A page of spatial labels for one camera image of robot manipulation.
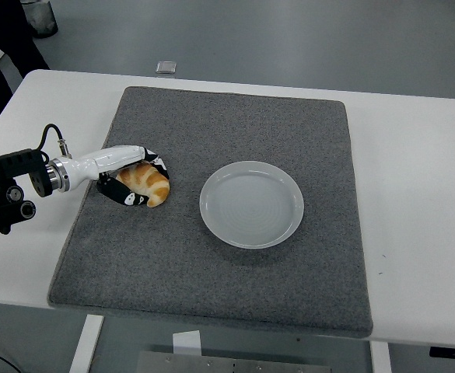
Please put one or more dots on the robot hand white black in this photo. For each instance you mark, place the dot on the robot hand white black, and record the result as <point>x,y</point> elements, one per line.
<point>102,159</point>

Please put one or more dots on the croissant bread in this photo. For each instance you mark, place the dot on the croissant bread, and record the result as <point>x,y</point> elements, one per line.
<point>153,186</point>

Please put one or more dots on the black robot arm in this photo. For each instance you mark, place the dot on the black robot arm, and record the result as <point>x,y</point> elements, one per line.
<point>13,167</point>

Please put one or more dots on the small silver floor plate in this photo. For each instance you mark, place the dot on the small silver floor plate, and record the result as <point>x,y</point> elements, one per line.
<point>166,67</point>

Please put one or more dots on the light grey round plate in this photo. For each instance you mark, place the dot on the light grey round plate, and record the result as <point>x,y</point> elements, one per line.
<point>250,206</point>

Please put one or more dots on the grey square mat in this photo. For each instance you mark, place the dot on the grey square mat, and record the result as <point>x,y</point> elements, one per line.
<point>211,128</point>

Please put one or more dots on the dark waste bin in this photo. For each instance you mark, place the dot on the dark waste bin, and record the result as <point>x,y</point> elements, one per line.
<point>40,19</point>

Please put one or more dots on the person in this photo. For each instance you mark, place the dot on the person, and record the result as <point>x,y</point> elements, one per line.
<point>9,31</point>

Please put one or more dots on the white table leg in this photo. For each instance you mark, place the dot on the white table leg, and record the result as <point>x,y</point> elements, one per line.
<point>380,359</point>
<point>87,346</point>

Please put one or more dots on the black control box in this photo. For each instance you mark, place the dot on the black control box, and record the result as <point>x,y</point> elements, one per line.
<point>452,352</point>

